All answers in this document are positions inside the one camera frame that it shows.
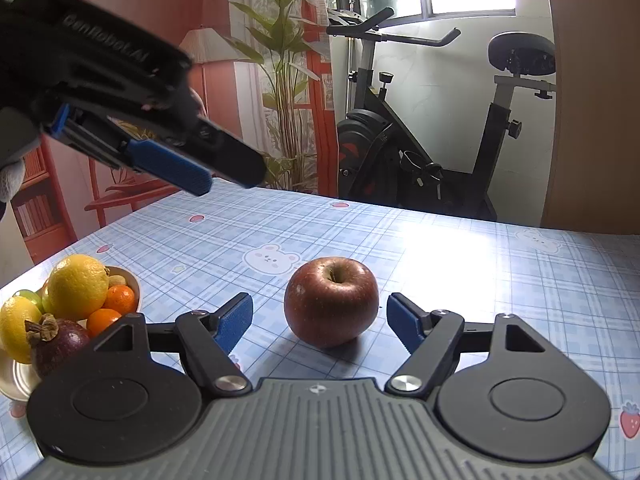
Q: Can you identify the yellow lemon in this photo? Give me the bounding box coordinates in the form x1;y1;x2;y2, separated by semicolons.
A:
47;254;110;321
0;296;43;365

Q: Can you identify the black exercise bike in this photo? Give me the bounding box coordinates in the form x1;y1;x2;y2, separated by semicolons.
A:
325;7;558;222

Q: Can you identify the wooden panel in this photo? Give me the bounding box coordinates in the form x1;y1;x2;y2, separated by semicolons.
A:
540;0;640;236

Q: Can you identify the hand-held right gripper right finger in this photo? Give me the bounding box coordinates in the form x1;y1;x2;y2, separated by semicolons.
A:
385;292;547;396

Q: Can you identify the purple mangosteen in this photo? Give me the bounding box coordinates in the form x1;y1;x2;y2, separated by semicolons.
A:
25;313;92;378

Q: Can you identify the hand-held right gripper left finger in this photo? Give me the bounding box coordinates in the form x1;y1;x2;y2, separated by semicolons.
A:
92;292;254;396

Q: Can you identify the orange tangerine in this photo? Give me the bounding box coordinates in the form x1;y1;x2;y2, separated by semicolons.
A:
86;308;123;339
106;284;137;315

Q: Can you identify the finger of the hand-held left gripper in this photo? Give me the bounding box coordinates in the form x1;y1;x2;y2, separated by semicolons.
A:
41;104;212;197
170;102;267;191

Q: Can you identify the person's left hand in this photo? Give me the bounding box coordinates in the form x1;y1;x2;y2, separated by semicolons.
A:
0;110;43;221

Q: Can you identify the cream round plate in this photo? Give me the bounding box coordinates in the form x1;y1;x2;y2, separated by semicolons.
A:
0;266;142;401

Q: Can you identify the printed room wall poster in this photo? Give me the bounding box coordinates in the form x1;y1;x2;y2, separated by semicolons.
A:
0;0;341;266

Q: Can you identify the red apple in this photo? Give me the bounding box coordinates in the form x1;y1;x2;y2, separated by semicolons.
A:
284;256;380;348

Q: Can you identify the green jujube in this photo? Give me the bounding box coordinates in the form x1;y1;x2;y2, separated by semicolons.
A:
12;289;44;311

